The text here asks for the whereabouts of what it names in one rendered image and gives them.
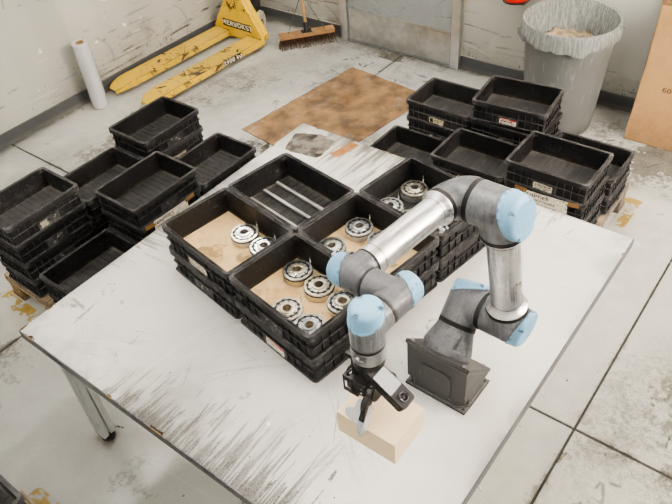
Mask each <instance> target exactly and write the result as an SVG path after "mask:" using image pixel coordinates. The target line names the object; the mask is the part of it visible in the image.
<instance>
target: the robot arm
mask: <svg viewBox="0 0 672 504"><path fill-rule="evenodd" d="M536 216H537V209H536V204H535V201H534V200H533V198H532V197H531V196H530V195H528V194H526V193H523V192H522V191H520V190H518V189H514V188H509V187H507V186H504V185H501V184H498V183H495V182H492V181H489V180H486V179H484V178H481V177H478V176H470V175H469V176H461V177H456V178H453V179H449V180H447V181H444V182H442V183H440V184H438V185H436V186H435V187H433V188H431V189H430V190H429V191H427V192H426V193H425V194H424V195H423V197H422V201H421V202H420V203H418V204H417V205H416V206H415V207H413V208H412V209H411V210H409V211H408V212H407V213H405V214H404V215H403V216H402V217H400V218H399V219H398V220H396V221H395V222H394V223H392V224H391V225H390V226H389V227H387V228H386V229H385V230H383V231H382V232H381V233H379V234H378V235H377V236H375V237H374V238H373V239H372V240H370V241H369V242H368V243H366V244H365V245H364V246H362V247H361V248H360V249H359V250H357V251H356V252H354V253H353V254H352V255H350V254H349V253H345V252H337V253H336V254H334V255H333V256H332V257H331V258H330V260H329V262H328V264H327V267H326V275H327V278H328V280H329V281H331V282H332V283H333V284H335V285H336V286H338V287H339V288H341V289H344V290H346V291H348V292H350V293H352V294H354V295H356V296H357V297H356V298H354V299H353V300H352V301H351V302H350V303H349V305H348V308H347V326H348V331H349V340H350V348H349V349H348V350H347V351H346V352H345V356H346V357H347V358H349V359H351V364H350V365H349V366H348V367H347V370H346V371H345V372H344V373H343V374H342V377H343V386H344V389H345V390H347V391H348V392H350V393H352V394H353V395H355V396H357V397H359V396H360V395H361V396H362V397H363V399H358V400H357V402H356V405H355V406H347V407H346V408H345V414H346V415H347V416H348V417H349V418H350V419H351V420H352V421H353V422H354V423H355V424H356V425H357V434H358V436H359V437H361V436H362V435H363V434H364V433H366V432H367V426H368V424H369V419H370V416H371V414H372V412H373V409H374V407H373V406H372V402H376V401H377V400H378V399H379V398H380V397H381V396H383V397H384V398H385V399H386V400H387V401H388V402H389V403H390V404H391V405H392V406H393V407H394V408H395V409H396V410H397V411H398V412H402V411H403V410H405V409H406V408H407V407H408V406H409V405H410V404H411V402H412V401H413V400H414V394H413V393H412V392H411V391H410V390H409V389H408V388H407V387H406V386H405V385H404V384H403V383H402V382H401V381H399V380H398V379H397V376H396V374H395V373H394V372H392V371H390V370H388V369H387V368H386V367H385V366H384V364H385V361H386V336H385V334H386V332H387V331H388V330H389V329H390V328H391V327H392V326H393V325H394V324H395V323H396V322H398V321H399V320H400V319H401V318H402V317H403V316H404V315H405V314H406V313H407V312H408V311H409V310H411V309H413V308H414V307H415V305H416V304H417V303H418V302H419V301H420V299H421V298H422V297H423V295H424V286H423V284H422V282H421V280H420V279H419V278H418V276H416V275H415V274H414V273H412V272H411V271H408V270H406V271H404V270H403V271H400V272H399V273H396V274H395V276H392V275H390V274H388V273H386V272H384V271H385V270H386V269H388V268H389V267H390V266H391V265H393V264H394V263H395V262H396V261H398V260H399V259H400V258H401V257H402V256H404V255H405V254H406V253H407V252H409V251H410V250H411V249H412V248H413V247H415V246H416V245H417V244H418V243H420V242H421V241H422V240H423V239H425V238H426V237H427V236H428V235H429V234H431V233H432V232H433V231H434V230H436V229H437V228H438V227H439V226H441V225H448V224H449V223H451V222H452V221H453V220H461V221H464V222H466V223H469V224H471V225H474V226H476V227H478V230H479V237H480V240H481V241H482V243H483V244H485V245H486V251H487V263H488V275H489V285H486V284H483V283H479V282H476V281H472V280H469V279H465V278H462V277H459V278H457V279H456V280H455V281H454V283H453V285H452V287H451V288H450V292H449V294H448V297H447V299H446V301H445V304H444V306H443V308H442V311H441V313H440V315H439V318H438V320H437V321H436V323H435V324H434V325H433V326H432V327H431V328H430V329H429V331H428V332H427V333H426V334H425V335H424V338H423V340H422V343H423V344H424V345H426V346H427V347H428V348H430V349H432V350H434V351H435V352H437V353H439V354H441V355H444V356H446V357H448V358H451V359H453V360H456V361H459V362H463V363H469V362H470V359H471V357H472V350H473V340H474V335H475V333H476V330H477V329H479V330H481V331H483V332H485V333H487V334H489V335H491V336H493V337H495V338H497V339H499V340H501V341H503V342H505V344H509V345H511V346H514V347H518V346H520V345H522V344H523V343H524V342H525V341H526V340H527V338H528V337H529V335H530V334H531V332H532V330H533V329H534V327H535V324H536V322H537V318H538V314H537V312H536V311H534V310H533V309H532V310H531V309H529V303H528V299H527V297H526V296H525V295H524V294H523V293H522V264H521V243H522V242H523V241H524V240H525V239H527V238H528V236H529V235H530V234H531V232H532V230H533V228H534V225H535V223H534V221H535V220H536ZM350 368H351V369H350ZM349 369H350V370H349ZM348 370H349V371H348ZM345 380H346V381H347V386H346V385H345Z"/></svg>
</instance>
